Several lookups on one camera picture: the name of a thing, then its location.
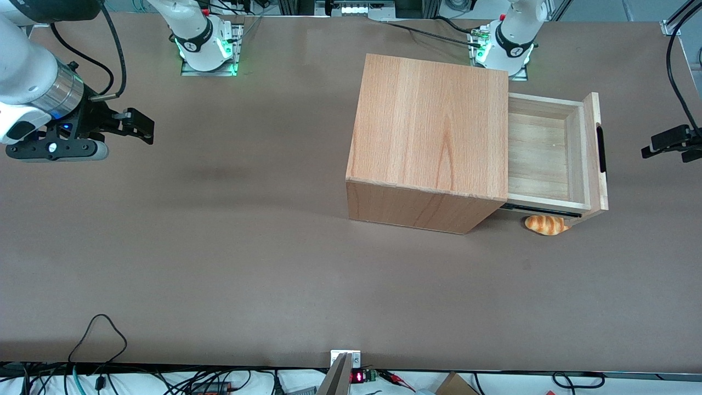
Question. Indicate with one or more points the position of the wooden beam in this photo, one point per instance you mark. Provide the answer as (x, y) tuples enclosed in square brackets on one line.
[(335, 378)]

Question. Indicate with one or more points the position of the brown cardboard piece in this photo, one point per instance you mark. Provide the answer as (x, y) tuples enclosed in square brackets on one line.
[(455, 385)]

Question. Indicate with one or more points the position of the orange and black device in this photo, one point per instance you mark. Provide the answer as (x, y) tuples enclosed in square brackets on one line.
[(211, 389)]

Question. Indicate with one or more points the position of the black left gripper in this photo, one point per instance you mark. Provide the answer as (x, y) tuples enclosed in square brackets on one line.
[(670, 141)]

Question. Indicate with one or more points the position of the orange croissant bread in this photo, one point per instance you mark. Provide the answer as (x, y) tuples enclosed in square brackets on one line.
[(545, 226)]

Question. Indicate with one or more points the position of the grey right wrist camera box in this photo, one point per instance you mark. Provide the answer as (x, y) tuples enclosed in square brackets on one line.
[(55, 150)]

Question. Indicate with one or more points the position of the bright white light strip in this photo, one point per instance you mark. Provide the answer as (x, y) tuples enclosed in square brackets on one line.
[(355, 10)]

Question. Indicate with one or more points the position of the small metal bracket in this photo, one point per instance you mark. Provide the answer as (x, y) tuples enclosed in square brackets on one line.
[(354, 357)]

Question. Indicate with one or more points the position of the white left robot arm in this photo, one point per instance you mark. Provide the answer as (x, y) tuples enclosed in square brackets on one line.
[(513, 41)]

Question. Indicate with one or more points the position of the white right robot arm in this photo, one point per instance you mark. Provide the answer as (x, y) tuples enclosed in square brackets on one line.
[(27, 71)]

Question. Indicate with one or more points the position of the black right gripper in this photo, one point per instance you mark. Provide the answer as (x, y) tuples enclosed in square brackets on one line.
[(94, 122)]

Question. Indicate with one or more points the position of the aluminium frame profile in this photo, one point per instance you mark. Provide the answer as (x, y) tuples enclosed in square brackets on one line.
[(672, 26)]

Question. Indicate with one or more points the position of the red and black probe leads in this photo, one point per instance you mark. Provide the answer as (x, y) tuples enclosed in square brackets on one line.
[(397, 378)]

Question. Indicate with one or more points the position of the wooden drawer cabinet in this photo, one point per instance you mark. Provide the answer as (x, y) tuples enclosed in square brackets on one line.
[(428, 126)]

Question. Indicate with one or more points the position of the red digit display module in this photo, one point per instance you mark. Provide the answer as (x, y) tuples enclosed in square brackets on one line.
[(359, 377)]

